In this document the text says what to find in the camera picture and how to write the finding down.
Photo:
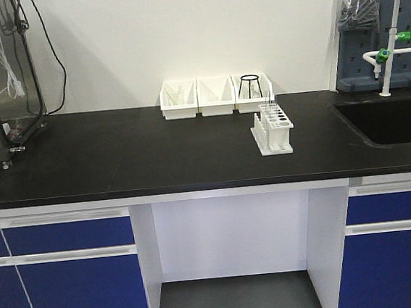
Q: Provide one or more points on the large clear test tube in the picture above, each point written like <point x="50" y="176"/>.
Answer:
<point x="267" y="108"/>

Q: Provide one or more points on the black wire tripod stand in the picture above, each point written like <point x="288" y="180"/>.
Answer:
<point x="243" y="85"/>

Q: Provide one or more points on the blue cabinet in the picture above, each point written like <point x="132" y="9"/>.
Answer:
<point x="376" y="267"/>
<point x="78" y="260"/>

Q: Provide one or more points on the white left storage bin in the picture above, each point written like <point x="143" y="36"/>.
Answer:
<point x="189" y="107"/>

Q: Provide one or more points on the white storage bin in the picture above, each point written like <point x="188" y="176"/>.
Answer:
<point x="189" y="107"/>
<point x="252" y="105"/>
<point x="215" y="96"/>

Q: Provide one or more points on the white gooseneck lab faucet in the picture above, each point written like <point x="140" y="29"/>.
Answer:
<point x="386" y="56"/>

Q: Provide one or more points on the white right storage bin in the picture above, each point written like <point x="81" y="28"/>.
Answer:
<point x="252" y="105"/>

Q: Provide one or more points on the black lab sink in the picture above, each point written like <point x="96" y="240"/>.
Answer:
<point x="382" y="122"/>

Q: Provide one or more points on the small clear test tube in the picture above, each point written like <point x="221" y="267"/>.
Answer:
<point x="271" y="102"/>

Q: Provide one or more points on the blue cabinet right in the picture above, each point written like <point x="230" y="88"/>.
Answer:
<point x="376" y="267"/>

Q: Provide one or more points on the clear glass flask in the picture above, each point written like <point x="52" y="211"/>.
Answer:
<point x="254" y="89"/>

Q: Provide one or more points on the white test tube rack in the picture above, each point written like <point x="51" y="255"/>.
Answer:
<point x="271" y="133"/>

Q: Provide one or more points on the white middle storage bin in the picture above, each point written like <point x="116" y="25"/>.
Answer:
<point x="215" y="96"/>

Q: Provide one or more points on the clear glass beaker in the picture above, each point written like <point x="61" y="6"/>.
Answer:
<point x="174" y="95"/>

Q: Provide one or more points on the blue cabinet left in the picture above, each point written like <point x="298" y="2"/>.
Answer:
<point x="78" y="260"/>

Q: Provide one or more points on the blue-grey pegboard drying rack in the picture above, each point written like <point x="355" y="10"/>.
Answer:
<point x="374" y="43"/>

